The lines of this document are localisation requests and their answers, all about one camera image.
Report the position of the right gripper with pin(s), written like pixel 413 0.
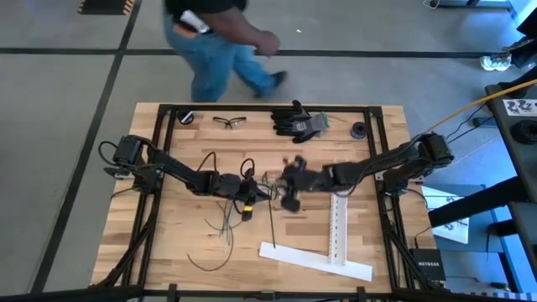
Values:
pixel 308 179

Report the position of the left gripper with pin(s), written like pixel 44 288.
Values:
pixel 226 185

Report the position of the black zip tie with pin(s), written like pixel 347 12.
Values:
pixel 272 222
pixel 265 178

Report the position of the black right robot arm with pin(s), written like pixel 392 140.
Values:
pixel 377 161

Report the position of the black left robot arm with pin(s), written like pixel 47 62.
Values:
pixel 176 168

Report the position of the black grey work gloves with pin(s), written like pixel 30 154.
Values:
pixel 293 123

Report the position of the clear safety glasses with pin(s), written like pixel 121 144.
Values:
pixel 229 122

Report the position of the black tape roll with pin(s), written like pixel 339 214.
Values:
pixel 359 131

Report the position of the black knob with white stripe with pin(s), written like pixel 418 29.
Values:
pixel 184 116

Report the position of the white printed paper sheet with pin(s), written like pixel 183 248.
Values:
pixel 434 195

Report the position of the person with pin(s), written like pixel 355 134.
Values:
pixel 210 54
pixel 495 63

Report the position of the black desk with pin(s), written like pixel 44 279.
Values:
pixel 520 163

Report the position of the white printed label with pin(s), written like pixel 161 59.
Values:
pixel 520 107

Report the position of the black orange striped object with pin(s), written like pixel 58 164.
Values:
pixel 105 6

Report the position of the white flat duct cover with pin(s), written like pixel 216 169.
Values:
pixel 314 261

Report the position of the black aluminium table frame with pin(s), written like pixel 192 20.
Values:
pixel 251 107

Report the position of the black network switch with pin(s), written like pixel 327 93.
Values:
pixel 428 264

